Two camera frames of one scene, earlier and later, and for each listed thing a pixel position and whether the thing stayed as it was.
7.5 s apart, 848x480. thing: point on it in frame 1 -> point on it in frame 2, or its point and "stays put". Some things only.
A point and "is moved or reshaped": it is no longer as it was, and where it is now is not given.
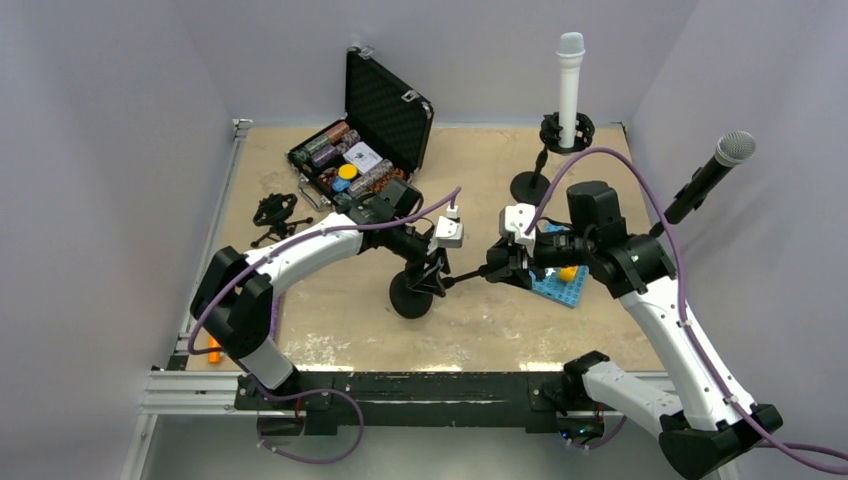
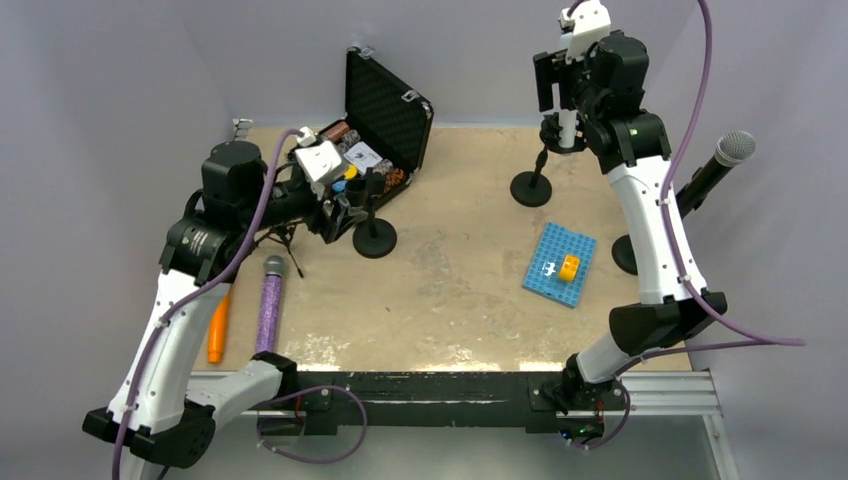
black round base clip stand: [411, 293] is moved or reshaped
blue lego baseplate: [567, 293] stays put
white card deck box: [363, 156] stays put
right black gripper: [512, 273] -> [553, 67]
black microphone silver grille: [731, 150] stays put
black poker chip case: [383, 137] stays put
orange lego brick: [568, 274] stays put
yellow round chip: [348, 171] stays put
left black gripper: [429, 281] -> [317, 219]
